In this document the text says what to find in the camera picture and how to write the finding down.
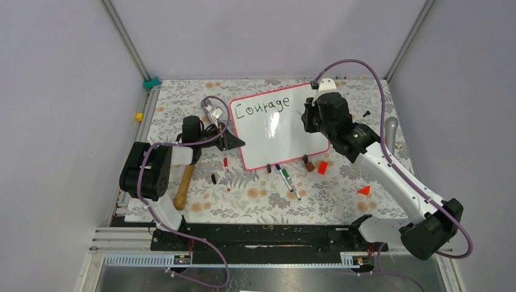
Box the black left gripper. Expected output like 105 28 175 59
196 122 244 151

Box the pink framed whiteboard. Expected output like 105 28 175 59
229 83 330 170

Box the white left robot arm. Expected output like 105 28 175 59
119 116 245 250

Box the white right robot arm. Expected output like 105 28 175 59
301 92 464 260

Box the red capped marker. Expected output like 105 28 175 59
223 157 231 192

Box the blue capped marker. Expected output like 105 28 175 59
275 164 293 192

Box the red rectangular block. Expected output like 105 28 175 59
318 161 329 175

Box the brown wooden cylinder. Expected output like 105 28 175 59
305 162 315 172

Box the green capped marker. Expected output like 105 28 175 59
281 168 301 201

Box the floral table mat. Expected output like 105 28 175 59
147 79 405 224

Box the red triangular block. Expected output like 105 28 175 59
357 186 371 196

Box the teal clamp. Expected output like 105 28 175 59
143 77 161 89

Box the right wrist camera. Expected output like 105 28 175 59
314 78 337 100

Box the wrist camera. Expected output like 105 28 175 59
314 78 337 100
206 106 223 125

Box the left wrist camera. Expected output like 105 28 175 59
206 106 223 125

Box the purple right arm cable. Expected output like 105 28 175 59
310 59 475 292

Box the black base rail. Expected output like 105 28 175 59
150 215 388 265

